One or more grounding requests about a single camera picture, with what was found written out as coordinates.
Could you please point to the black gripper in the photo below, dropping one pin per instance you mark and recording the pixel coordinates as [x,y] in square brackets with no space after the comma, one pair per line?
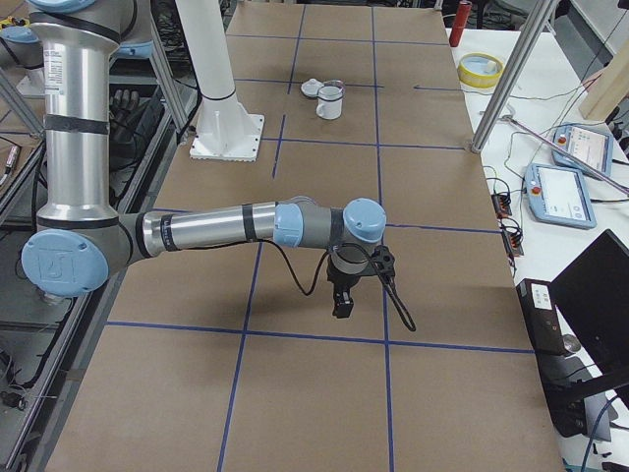
[340,281]

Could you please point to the clear glass funnel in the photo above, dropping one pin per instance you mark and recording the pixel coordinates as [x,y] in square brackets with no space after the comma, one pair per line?
[331,90]

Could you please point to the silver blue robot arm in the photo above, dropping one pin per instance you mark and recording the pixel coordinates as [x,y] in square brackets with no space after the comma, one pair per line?
[81,239]

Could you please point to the orange black connector module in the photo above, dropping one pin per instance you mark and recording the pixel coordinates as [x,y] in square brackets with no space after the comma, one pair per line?
[502,205]

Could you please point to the white enamel mug blue rim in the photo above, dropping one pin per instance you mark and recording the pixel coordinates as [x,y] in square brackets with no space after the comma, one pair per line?
[329,110]

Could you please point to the black box with label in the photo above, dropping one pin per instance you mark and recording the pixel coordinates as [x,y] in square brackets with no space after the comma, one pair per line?
[541,318]

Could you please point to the white ceramic lid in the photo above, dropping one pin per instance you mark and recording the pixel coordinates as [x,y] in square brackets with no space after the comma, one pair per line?
[311,88]

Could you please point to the near blue teach pendant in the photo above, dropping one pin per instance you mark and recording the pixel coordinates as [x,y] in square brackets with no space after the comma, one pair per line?
[558,195]

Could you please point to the blue teach pendant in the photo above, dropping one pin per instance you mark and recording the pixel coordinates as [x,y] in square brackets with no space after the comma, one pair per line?
[558,195]
[589,144]

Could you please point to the metal reacher grabber stick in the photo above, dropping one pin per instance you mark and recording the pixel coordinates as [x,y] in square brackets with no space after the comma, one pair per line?
[561,150]

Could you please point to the black laptop computer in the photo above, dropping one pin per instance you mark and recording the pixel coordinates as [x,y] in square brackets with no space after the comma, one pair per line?
[591,294]

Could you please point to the yellow tape roll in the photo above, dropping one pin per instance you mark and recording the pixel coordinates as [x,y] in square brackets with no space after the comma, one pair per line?
[480,70]

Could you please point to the far blue teach pendant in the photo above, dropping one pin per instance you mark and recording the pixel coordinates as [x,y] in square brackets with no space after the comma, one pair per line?
[589,144]

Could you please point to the red cylinder bottle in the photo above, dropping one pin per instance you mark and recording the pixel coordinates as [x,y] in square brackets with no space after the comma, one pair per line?
[463,11]

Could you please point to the wooden plank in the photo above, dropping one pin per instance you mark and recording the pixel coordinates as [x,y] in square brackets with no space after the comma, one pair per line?
[610,88]

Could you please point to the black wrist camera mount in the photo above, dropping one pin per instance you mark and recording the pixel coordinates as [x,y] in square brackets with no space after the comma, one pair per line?
[383,262]

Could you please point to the white pedestal column with base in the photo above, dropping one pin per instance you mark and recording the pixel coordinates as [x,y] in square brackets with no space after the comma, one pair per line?
[225,130]

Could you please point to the aluminium frame post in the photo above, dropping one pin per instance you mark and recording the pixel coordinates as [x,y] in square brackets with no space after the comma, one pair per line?
[518,58]

